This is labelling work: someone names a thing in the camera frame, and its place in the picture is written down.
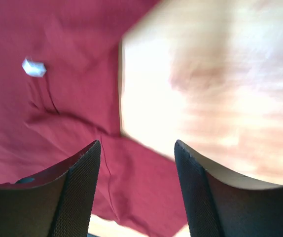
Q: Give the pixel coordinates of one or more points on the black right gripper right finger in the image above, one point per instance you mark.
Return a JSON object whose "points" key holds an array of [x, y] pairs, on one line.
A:
{"points": [[220, 202]]}

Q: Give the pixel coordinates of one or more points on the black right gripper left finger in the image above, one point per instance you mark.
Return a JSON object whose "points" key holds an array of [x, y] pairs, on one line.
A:
{"points": [[56, 202]]}

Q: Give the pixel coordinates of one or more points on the dark red t shirt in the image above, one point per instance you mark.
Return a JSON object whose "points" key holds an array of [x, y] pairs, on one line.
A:
{"points": [[59, 93]]}

